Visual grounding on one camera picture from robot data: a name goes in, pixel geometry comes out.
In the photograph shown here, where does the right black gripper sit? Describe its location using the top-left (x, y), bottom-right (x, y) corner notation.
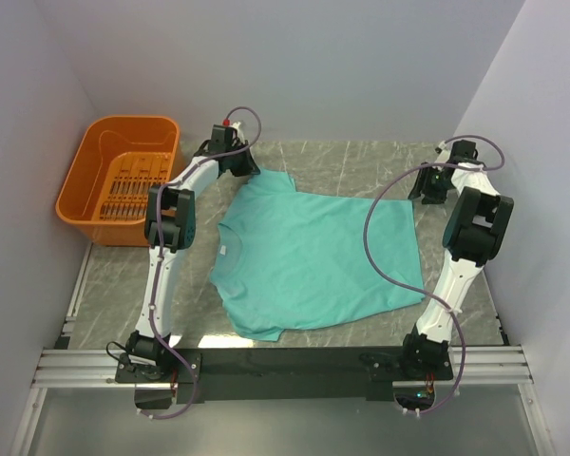
top-left (407, 161), bottom-right (454, 205)

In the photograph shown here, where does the teal t shirt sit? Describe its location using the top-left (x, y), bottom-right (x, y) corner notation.
top-left (211, 170), bottom-right (424, 342)

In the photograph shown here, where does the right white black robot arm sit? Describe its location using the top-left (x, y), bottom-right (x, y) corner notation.
top-left (397, 135), bottom-right (514, 379)

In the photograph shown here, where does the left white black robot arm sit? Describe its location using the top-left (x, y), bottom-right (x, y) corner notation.
top-left (120, 120), bottom-right (259, 382)

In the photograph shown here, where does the orange plastic basket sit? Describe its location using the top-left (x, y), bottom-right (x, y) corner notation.
top-left (55, 116), bottom-right (185, 247)

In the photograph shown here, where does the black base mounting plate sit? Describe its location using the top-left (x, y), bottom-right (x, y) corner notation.
top-left (115, 347), bottom-right (454, 409)

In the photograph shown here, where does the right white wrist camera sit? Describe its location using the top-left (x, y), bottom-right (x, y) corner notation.
top-left (435, 141), bottom-right (450, 154)

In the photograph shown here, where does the aluminium frame rail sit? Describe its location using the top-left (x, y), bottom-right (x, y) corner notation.
top-left (11, 246), bottom-right (554, 455)

